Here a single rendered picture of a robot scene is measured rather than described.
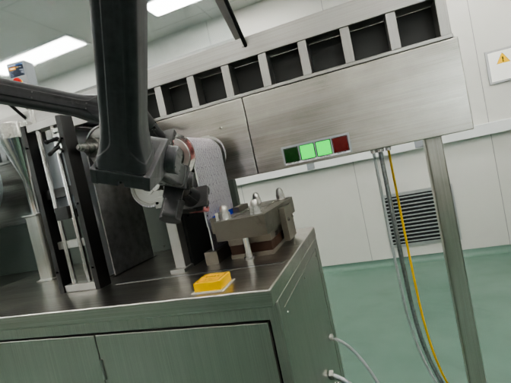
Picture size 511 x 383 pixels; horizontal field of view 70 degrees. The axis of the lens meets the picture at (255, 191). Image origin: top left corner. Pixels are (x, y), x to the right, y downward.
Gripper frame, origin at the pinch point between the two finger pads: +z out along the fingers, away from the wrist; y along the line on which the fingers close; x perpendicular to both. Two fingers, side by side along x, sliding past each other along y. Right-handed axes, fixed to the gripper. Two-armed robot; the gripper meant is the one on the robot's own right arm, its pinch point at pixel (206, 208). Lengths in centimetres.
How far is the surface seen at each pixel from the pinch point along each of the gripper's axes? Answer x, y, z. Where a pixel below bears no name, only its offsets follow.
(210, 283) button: -27.3, 11.1, -17.5
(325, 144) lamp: 25.9, 36.6, 19.6
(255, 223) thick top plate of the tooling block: -8.4, 16.9, -1.9
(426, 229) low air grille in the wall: 65, 87, 266
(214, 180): 12.0, 0.3, 4.3
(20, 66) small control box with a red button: 53, -59, -31
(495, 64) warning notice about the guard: 179, 164, 199
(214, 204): 3.5, 0.3, 4.7
